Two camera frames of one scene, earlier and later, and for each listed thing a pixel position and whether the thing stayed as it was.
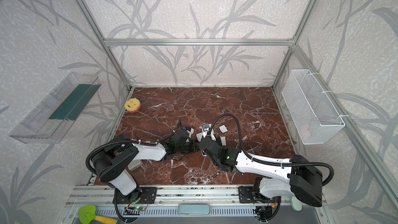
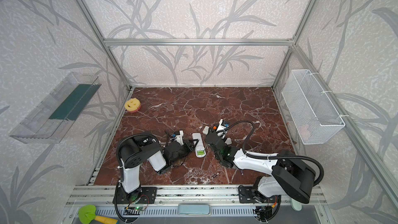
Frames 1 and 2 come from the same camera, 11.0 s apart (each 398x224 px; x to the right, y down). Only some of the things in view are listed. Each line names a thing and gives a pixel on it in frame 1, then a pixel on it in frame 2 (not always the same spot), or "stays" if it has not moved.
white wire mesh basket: x=308 y=111 stays
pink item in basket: x=304 y=132 stays
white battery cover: x=223 y=128 -> x=205 y=130
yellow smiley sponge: x=132 y=105 stays
